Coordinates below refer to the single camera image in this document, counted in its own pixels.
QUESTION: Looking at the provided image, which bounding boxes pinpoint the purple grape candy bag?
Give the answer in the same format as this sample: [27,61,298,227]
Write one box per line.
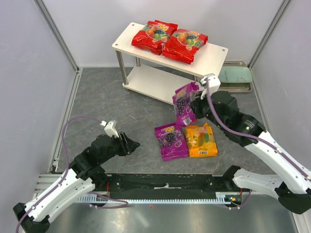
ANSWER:
[154,123,189,162]
[173,82,199,127]

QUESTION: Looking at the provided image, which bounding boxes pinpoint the orange mango candy bag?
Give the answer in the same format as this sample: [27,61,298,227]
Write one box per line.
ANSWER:
[185,123,218,158]

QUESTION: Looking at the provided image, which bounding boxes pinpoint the red fruit candy bag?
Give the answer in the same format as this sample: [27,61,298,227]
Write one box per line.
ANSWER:
[162,29,208,64]
[131,20,178,55]

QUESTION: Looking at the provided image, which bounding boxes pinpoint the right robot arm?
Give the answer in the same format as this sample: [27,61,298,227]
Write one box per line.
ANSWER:
[189,91,311,214]

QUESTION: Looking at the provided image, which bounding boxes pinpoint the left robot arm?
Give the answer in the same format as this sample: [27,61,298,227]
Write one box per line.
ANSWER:
[13,132,140,233]

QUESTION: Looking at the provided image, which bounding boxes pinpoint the white two-tier wooden shelf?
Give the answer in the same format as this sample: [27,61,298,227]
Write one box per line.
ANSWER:
[112,22,228,104]

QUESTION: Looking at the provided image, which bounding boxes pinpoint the metal tray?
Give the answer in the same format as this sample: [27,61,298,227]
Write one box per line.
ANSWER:
[219,61,253,93]

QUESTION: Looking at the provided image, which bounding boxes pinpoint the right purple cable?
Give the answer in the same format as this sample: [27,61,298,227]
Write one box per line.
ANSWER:
[206,77,311,209]

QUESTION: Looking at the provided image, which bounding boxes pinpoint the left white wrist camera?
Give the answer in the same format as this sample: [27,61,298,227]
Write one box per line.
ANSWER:
[100,120,119,138]

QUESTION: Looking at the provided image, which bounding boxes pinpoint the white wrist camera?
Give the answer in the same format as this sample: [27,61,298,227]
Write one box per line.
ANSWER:
[199,73,221,94]
[100,120,119,138]

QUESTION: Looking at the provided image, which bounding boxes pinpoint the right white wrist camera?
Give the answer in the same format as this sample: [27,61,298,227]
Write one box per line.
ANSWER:
[199,73,221,94]

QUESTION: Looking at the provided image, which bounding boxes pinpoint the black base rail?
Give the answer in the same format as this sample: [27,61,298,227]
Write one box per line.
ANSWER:
[97,172,253,200]

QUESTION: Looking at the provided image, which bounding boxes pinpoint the white slotted cable duct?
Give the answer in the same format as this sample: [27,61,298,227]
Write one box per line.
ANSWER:
[72,190,243,204]

